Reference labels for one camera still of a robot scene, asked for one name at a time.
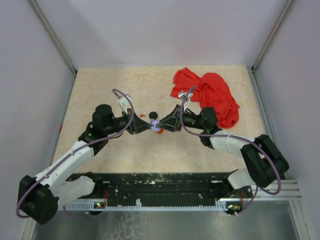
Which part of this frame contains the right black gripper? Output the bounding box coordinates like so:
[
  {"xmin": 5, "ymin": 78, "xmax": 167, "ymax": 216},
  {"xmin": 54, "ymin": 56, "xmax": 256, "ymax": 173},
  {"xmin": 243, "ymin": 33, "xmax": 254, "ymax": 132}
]
[{"xmin": 157, "ymin": 104, "xmax": 207, "ymax": 133}]

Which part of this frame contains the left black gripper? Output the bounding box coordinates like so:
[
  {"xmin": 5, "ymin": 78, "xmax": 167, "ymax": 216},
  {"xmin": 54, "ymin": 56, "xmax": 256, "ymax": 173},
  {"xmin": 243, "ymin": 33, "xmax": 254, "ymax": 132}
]
[{"xmin": 104, "ymin": 108, "xmax": 153, "ymax": 136}]

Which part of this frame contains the purple earbud charging case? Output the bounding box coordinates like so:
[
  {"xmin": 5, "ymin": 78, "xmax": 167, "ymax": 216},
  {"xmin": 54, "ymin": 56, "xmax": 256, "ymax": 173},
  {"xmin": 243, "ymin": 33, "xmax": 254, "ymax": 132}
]
[{"xmin": 149, "ymin": 119, "xmax": 162, "ymax": 133}]

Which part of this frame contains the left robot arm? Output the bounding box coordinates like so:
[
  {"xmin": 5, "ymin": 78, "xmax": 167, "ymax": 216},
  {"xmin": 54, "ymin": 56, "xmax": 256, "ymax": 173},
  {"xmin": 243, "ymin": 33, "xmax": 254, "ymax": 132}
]
[{"xmin": 15, "ymin": 104, "xmax": 152, "ymax": 225}]

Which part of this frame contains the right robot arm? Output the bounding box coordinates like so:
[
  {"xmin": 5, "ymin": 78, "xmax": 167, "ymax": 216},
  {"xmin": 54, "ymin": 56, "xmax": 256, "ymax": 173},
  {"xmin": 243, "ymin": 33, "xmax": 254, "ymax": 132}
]
[{"xmin": 156, "ymin": 105, "xmax": 289, "ymax": 198}]

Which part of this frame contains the red round charging case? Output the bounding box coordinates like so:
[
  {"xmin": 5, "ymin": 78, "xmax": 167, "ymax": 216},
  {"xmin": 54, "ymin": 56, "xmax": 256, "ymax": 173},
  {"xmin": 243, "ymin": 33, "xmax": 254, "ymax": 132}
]
[{"xmin": 156, "ymin": 129, "xmax": 164, "ymax": 134}]

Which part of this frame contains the black round charging case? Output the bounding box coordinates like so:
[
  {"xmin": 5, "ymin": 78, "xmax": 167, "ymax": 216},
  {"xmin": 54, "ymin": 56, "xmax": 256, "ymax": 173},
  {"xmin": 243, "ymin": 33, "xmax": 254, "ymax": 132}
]
[{"xmin": 148, "ymin": 111, "xmax": 158, "ymax": 120}]

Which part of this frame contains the red crumpled cloth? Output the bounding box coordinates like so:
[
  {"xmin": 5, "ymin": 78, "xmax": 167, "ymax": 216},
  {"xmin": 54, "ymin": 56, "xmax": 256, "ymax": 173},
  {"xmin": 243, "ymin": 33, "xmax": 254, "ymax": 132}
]
[{"xmin": 170, "ymin": 67, "xmax": 240, "ymax": 129}]

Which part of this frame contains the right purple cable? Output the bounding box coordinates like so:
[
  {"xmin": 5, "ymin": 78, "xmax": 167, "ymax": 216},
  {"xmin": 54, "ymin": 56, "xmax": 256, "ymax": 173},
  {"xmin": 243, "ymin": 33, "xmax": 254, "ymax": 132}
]
[{"xmin": 179, "ymin": 85, "xmax": 280, "ymax": 217}]

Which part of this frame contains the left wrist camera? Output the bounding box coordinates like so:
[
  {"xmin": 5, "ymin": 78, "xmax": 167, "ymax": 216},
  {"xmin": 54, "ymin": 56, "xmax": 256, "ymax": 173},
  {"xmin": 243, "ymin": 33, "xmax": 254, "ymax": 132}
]
[{"xmin": 118, "ymin": 94, "xmax": 132, "ymax": 115}]

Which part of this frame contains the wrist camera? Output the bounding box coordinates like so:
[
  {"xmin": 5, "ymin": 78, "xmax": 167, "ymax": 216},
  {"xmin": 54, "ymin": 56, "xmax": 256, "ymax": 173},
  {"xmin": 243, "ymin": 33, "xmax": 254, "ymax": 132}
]
[
  {"xmin": 118, "ymin": 94, "xmax": 132, "ymax": 115},
  {"xmin": 178, "ymin": 91, "xmax": 193, "ymax": 110}
]

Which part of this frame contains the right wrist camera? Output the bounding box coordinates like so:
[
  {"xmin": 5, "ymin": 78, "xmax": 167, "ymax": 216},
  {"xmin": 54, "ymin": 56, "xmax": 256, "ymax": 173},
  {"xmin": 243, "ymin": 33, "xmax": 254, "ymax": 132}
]
[{"xmin": 178, "ymin": 91, "xmax": 193, "ymax": 110}]

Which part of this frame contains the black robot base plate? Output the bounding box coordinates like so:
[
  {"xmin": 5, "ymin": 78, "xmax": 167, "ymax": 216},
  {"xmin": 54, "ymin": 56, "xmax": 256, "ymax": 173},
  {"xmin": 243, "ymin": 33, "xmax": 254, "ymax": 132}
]
[{"xmin": 64, "ymin": 171, "xmax": 252, "ymax": 207}]

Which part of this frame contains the white slotted cable duct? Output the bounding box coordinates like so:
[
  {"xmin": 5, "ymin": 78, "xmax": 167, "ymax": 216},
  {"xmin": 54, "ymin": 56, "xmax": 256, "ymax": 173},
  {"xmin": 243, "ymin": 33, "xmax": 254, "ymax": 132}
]
[{"xmin": 65, "ymin": 199, "xmax": 241, "ymax": 212}]

